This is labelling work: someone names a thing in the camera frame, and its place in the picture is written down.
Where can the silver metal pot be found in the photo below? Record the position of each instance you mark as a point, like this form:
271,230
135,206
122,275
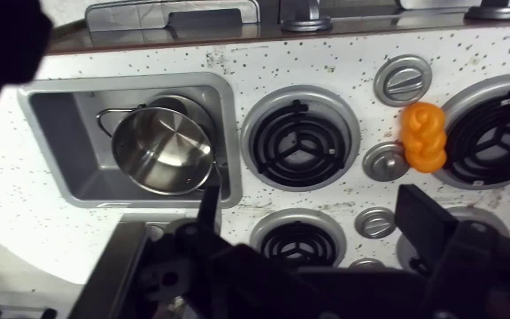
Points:
159,147

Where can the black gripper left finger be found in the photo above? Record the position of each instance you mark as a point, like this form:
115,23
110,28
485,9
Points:
209,214

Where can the grey oven dial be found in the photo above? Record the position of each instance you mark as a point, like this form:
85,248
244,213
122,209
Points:
306,23
499,11

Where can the orange toy food piece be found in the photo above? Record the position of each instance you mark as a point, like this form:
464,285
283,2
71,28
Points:
423,136

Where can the grey stove knob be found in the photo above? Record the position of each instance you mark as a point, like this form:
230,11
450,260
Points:
374,221
384,159
365,262
402,80

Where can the wooden toy kitchen unit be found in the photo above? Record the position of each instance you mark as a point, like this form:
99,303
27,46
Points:
149,35

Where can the grey sink basin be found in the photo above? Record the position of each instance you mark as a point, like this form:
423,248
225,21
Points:
60,147

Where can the toy stove top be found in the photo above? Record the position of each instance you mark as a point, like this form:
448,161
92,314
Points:
301,58

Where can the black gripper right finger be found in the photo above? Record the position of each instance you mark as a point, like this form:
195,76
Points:
423,223

